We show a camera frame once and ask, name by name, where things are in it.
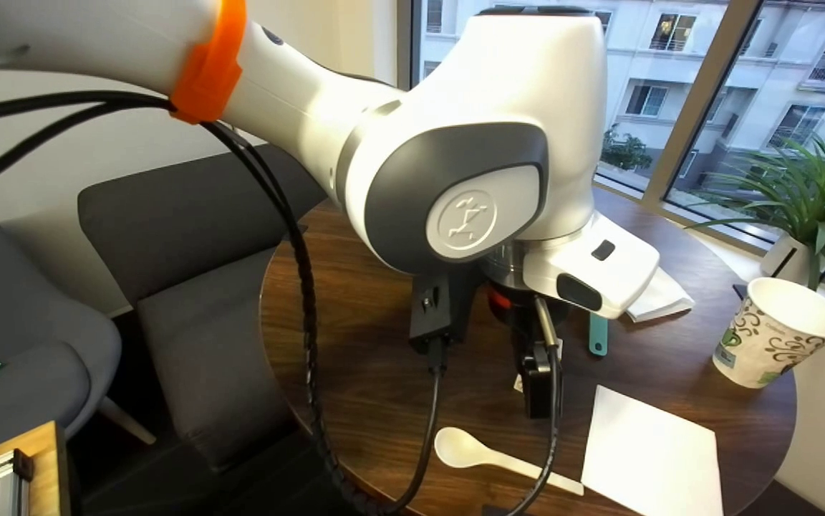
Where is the thin black cable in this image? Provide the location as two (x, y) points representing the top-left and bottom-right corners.
(0, 95), (568, 516)

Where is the orange cable clamp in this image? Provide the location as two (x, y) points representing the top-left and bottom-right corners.
(169, 0), (253, 125)

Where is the folded white napkin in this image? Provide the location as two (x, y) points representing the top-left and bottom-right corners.
(625, 267), (700, 328)

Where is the dark grey sofa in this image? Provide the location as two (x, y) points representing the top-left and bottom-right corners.
(77, 140), (338, 474)

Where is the green potted plant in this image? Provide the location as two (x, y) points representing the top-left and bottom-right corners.
(709, 137), (825, 338)

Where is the flat white napkin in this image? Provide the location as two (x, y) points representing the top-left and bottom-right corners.
(580, 385), (729, 516)

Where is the thick black camera cable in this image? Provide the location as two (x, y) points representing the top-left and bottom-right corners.
(0, 90), (452, 516)

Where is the white plastic spoon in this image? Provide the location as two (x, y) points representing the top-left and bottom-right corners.
(432, 424), (587, 500)

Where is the printed paper cup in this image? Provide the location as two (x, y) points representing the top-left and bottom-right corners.
(711, 275), (825, 392)

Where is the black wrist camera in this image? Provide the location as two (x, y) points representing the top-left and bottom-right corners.
(408, 273), (481, 352)

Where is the wooden board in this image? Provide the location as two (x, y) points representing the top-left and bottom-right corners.
(0, 419), (75, 516)

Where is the teal plastic scoop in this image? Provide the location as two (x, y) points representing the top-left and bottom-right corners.
(584, 313), (614, 361)

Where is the grey shell chair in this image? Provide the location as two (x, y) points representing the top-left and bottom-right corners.
(0, 194), (161, 454)

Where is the grey window frame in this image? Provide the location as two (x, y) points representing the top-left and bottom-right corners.
(396, 0), (825, 260)

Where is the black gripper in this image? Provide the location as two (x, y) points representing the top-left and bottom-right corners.
(481, 269), (560, 422)

